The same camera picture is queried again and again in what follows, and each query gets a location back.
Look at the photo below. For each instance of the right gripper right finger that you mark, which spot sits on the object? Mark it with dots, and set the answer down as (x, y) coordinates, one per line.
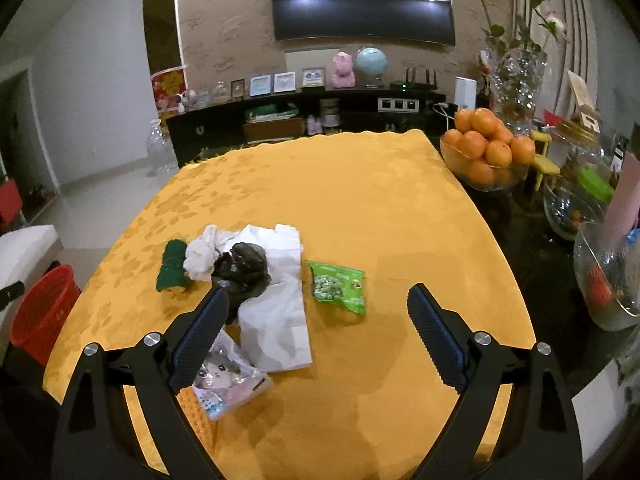
(539, 437)

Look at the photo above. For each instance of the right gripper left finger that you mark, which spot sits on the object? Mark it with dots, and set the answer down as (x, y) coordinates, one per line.
(95, 438)

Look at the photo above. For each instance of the yellow foam fruit net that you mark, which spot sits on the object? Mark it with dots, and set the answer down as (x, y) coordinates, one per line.
(204, 428)

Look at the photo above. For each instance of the clear cartoon plastic packet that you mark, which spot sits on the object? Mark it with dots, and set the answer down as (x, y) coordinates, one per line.
(226, 379)

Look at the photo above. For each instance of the white mesh cloth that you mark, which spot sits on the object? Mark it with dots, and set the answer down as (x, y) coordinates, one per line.
(203, 252)

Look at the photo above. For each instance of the white paper tissue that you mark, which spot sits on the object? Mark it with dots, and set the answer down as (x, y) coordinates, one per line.
(273, 327)

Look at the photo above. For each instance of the black plastic bag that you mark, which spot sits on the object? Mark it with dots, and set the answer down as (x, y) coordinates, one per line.
(242, 273)

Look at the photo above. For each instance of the green pea snack packet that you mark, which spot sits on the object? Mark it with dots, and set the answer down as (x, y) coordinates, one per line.
(338, 285)

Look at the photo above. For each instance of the red plastic mesh basket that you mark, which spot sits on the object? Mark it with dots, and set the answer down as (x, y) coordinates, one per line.
(42, 314)

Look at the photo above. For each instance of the white cushioned sofa bench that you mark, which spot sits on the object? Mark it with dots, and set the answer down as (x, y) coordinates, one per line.
(27, 254)

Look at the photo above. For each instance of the red chair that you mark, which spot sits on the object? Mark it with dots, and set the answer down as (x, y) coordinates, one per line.
(10, 204)

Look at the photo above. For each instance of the glass bowl with strawberries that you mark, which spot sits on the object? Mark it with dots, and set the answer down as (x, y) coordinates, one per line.
(608, 277)

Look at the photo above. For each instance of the clear large water bottle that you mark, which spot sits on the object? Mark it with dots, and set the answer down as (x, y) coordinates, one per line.
(161, 154)

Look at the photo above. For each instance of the yellow floral tablecloth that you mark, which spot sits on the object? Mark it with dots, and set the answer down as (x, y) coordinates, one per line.
(348, 223)

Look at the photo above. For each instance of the black tv cabinet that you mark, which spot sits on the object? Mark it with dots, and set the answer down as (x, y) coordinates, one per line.
(199, 134)

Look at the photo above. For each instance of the small yellow toy chair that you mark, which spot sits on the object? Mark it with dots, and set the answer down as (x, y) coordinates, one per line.
(542, 163)

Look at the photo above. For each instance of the glass bowl of oranges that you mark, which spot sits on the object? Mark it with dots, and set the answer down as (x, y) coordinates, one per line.
(483, 153)

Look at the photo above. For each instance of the white router box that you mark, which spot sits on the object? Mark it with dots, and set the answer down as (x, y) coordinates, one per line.
(465, 92)

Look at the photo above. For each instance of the crystal vase with roses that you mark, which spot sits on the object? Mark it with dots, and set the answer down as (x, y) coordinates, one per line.
(517, 59)

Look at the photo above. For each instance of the pink plush toy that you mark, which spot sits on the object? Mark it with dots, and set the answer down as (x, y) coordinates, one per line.
(343, 75)

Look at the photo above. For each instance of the light blue globe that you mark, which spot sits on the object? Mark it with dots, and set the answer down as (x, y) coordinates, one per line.
(370, 66)

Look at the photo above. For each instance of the black curved television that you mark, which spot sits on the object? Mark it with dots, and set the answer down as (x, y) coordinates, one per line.
(430, 21)

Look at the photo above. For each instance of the red festive wall poster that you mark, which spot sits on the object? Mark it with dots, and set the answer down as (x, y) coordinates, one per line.
(167, 85)

